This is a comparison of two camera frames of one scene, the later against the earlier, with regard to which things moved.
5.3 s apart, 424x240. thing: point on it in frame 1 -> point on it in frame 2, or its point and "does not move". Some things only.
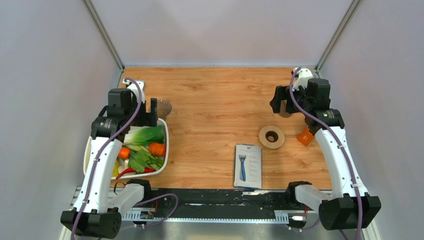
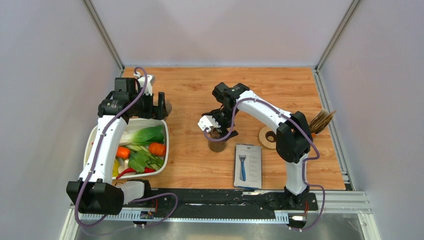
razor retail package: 248,168 does not move
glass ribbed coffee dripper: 164,109 does not move
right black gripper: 282,93 -> 223,128
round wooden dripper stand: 271,137 does not move
